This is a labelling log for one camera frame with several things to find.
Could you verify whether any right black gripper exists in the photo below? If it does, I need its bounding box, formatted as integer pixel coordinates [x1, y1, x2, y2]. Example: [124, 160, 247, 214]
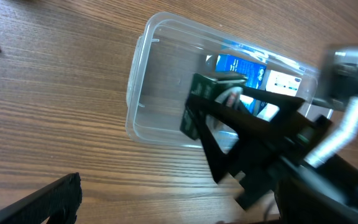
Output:
[186, 80, 332, 210]

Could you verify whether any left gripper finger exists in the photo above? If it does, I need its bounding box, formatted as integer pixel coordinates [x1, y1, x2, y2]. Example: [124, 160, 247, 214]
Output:
[0, 173, 83, 224]

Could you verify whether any white Hansaplast plaster box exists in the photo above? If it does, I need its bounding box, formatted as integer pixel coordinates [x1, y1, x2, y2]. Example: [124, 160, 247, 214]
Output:
[255, 68, 304, 122]

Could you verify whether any blue cardboard box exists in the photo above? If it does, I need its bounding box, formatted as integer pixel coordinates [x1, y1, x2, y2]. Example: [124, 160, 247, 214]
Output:
[215, 54, 266, 115]

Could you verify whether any dark green round-label box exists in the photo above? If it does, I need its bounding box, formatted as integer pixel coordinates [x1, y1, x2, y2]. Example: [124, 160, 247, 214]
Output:
[180, 73, 244, 140]

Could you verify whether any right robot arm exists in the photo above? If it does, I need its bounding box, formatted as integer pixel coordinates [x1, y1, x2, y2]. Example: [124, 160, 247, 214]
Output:
[186, 88, 358, 223]

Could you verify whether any clear plastic container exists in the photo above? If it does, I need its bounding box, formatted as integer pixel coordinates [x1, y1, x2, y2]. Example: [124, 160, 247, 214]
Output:
[126, 12, 332, 148]

